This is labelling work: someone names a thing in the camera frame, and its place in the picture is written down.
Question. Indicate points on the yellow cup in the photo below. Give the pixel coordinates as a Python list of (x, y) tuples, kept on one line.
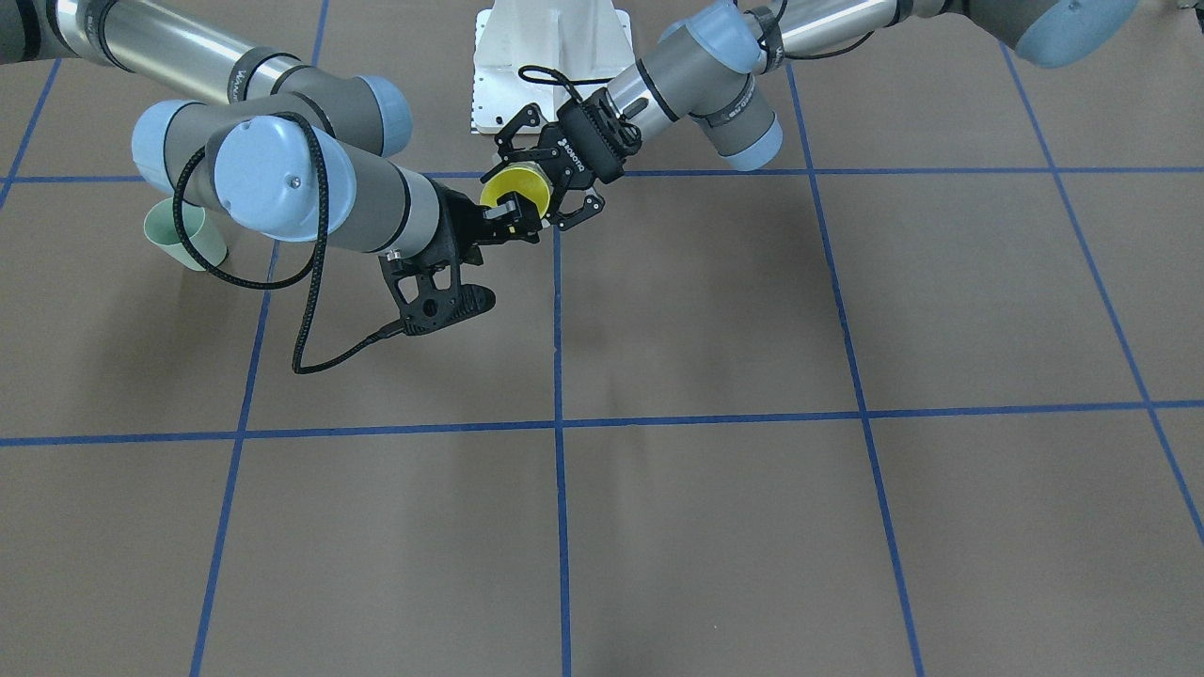
[(524, 178)]

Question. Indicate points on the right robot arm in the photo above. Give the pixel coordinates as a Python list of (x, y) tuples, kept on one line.
[(268, 139)]

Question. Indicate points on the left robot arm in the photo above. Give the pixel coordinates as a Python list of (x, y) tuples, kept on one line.
[(705, 68)]

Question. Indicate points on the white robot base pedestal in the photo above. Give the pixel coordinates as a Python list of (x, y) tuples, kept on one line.
[(590, 42)]

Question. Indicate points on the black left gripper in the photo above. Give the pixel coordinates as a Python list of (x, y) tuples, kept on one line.
[(571, 153)]

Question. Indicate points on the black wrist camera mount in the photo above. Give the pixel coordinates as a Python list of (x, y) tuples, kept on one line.
[(429, 292)]

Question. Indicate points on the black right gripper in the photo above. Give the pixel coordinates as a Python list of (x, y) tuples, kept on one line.
[(464, 219)]

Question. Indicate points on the light green cup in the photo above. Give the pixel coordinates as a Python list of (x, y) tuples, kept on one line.
[(159, 227)]

